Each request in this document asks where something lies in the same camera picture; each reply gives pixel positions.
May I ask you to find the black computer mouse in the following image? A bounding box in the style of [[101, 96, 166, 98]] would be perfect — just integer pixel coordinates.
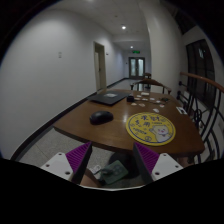
[[90, 111, 114, 125]]

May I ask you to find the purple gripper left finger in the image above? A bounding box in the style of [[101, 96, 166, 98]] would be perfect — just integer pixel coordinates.
[[40, 141, 93, 185]]

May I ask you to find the dark closed laptop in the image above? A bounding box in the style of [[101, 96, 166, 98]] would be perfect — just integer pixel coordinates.
[[88, 91, 128, 105]]

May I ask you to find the double glass door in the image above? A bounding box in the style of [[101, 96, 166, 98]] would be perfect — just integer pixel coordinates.
[[129, 57, 145, 79]]

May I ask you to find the dark window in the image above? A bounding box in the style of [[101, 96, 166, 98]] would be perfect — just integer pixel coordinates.
[[186, 39, 215, 107]]

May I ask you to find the wooden stair railing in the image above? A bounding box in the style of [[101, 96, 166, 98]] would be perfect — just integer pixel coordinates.
[[177, 72, 224, 164]]

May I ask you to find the green power strip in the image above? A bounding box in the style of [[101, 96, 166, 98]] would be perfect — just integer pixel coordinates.
[[99, 160, 128, 185]]

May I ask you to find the wooden chair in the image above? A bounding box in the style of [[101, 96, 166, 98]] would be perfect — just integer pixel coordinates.
[[130, 78, 172, 95]]

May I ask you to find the round yellow mouse pad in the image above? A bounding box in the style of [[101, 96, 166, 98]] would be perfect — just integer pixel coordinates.
[[126, 112, 176, 146]]

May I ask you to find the small black box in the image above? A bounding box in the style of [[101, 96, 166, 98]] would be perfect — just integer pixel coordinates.
[[127, 96, 134, 102]]

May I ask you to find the white side door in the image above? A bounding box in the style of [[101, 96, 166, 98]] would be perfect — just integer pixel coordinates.
[[94, 42, 106, 91]]

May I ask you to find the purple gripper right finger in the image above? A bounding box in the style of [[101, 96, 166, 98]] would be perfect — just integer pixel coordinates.
[[132, 141, 185, 185]]

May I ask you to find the green exit sign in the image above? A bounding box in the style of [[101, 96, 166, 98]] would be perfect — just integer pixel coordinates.
[[132, 50, 140, 54]]

